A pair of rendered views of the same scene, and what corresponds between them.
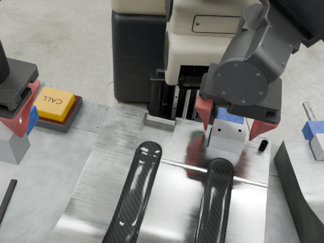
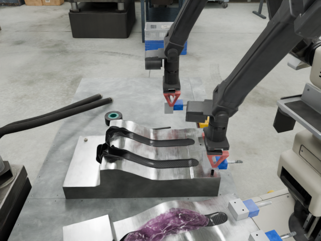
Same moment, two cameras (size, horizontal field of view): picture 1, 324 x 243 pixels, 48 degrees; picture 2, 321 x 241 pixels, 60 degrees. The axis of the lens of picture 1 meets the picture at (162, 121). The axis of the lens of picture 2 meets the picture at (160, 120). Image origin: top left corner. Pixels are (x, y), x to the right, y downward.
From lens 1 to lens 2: 0.77 m
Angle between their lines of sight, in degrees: 58
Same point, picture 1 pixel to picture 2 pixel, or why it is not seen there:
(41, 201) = not seen: hidden behind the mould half
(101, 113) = not seen: hidden behind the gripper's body
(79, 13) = not seen: outside the picture
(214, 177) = (188, 162)
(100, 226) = (154, 137)
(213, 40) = (305, 166)
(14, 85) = (170, 86)
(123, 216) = (160, 143)
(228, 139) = (204, 156)
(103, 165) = (177, 133)
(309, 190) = (206, 203)
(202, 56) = (291, 168)
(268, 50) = (191, 104)
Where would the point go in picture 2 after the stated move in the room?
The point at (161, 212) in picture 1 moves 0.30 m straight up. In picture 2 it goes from (165, 150) to (166, 72)
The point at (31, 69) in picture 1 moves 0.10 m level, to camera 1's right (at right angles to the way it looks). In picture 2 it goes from (177, 86) to (184, 100)
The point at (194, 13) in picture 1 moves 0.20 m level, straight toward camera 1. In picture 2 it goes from (301, 142) to (249, 147)
